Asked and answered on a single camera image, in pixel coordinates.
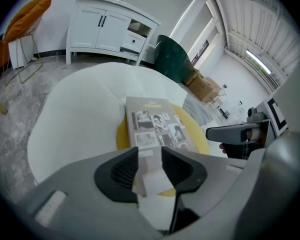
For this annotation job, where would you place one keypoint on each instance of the person's right hand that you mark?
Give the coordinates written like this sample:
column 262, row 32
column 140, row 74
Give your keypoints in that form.
column 250, row 135

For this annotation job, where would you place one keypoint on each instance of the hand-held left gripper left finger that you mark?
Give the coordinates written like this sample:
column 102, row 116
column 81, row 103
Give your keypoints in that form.
column 107, row 181

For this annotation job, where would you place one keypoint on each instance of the grey magazine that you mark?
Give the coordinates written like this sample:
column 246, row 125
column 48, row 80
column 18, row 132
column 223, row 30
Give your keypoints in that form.
column 150, row 124

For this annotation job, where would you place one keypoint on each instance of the grey cloth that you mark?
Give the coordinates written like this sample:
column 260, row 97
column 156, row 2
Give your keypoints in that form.
column 197, row 109

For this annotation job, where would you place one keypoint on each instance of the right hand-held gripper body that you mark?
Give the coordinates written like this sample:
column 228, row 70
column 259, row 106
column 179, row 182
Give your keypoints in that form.
column 240, row 151

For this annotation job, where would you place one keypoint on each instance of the ceiling tube light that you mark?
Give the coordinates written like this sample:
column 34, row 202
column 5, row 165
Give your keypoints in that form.
column 258, row 60

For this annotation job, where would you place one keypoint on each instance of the white sink cabinet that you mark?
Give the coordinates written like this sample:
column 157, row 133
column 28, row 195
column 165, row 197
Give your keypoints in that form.
column 100, row 29

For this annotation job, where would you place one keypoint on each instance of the small cardboard box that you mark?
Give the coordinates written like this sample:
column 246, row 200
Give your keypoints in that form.
column 192, row 75

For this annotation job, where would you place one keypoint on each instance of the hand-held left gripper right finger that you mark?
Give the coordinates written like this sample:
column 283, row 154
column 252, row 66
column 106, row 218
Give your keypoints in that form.
column 190, row 174

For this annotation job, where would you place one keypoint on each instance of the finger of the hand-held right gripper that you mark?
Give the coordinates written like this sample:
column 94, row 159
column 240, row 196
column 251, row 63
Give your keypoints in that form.
column 225, row 134

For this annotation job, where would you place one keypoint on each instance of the green bathtub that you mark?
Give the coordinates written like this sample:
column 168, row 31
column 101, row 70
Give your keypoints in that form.
column 172, row 56

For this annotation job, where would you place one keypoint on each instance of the narrow grey roller blind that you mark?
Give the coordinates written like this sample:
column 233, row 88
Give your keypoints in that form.
column 200, row 21

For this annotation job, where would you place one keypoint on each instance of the small grey camera box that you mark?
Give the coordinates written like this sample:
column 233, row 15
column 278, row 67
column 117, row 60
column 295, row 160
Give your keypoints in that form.
column 255, row 114

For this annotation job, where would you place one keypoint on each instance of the large cardboard box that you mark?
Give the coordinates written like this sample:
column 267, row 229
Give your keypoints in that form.
column 205, row 90

